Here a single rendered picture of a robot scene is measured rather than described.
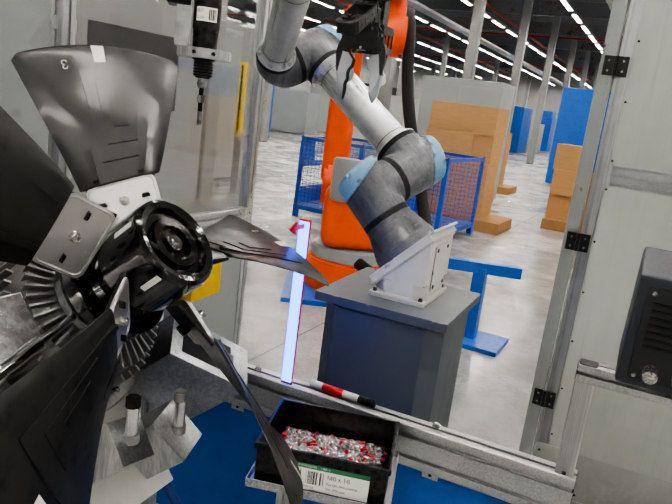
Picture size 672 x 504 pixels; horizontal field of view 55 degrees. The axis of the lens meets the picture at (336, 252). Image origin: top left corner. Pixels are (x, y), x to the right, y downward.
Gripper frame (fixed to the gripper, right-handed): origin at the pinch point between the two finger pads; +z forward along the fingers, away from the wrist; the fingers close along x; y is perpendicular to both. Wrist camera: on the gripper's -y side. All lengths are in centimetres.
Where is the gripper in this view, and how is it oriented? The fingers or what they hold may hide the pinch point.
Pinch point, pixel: (356, 94)
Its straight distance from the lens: 133.3
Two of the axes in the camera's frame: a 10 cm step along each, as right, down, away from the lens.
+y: 4.2, -1.5, 8.9
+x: -9.0, -2.1, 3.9
